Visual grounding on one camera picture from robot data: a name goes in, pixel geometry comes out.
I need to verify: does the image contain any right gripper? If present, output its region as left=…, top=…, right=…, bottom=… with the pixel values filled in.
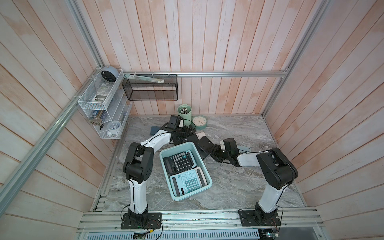
left=205, top=144, right=231, bottom=162

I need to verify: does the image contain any teal calculator face down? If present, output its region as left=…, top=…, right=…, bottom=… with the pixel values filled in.
left=238, top=146, right=251, bottom=153

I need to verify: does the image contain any pink calculator back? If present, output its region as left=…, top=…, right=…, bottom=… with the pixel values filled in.
left=196, top=131, right=206, bottom=140

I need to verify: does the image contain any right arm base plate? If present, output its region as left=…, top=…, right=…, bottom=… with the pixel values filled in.
left=238, top=209, right=281, bottom=227

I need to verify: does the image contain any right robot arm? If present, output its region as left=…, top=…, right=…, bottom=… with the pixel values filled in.
left=211, top=138, right=298, bottom=224

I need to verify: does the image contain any black calculator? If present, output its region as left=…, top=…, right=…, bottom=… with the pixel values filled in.
left=163, top=151, right=197, bottom=176

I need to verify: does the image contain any black calculator face down large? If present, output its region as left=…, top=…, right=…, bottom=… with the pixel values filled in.
left=171, top=132, right=199, bottom=146

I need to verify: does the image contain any black wire basket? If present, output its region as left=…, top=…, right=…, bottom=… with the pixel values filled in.
left=122, top=74, right=179, bottom=101

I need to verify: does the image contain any black calculator face down small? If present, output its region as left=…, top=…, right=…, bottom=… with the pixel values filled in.
left=196, top=136, right=215, bottom=160

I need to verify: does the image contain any green pen cup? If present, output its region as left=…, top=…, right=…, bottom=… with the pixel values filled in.
left=177, top=104, right=192, bottom=126

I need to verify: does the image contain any aluminium front rail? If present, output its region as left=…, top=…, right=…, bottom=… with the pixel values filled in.
left=77, top=207, right=325, bottom=233

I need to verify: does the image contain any ruler on basket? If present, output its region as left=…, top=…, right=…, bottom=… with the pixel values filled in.
left=124, top=74, right=165, bottom=84

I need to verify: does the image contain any large teal calculator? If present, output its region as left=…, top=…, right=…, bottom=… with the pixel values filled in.
left=170, top=167, right=208, bottom=197

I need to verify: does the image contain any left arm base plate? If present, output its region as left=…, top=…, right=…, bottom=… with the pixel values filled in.
left=121, top=212, right=162, bottom=230

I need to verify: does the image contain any white wire shelf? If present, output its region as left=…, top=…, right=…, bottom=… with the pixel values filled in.
left=78, top=68, right=132, bottom=140

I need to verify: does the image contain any mint green storage box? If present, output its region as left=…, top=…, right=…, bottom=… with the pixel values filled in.
left=160, top=142, right=213, bottom=201

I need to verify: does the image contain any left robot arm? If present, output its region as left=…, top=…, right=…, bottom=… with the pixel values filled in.
left=122, top=115, right=197, bottom=226

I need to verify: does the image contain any white mug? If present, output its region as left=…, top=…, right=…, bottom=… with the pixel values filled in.
left=107, top=121, right=122, bottom=138

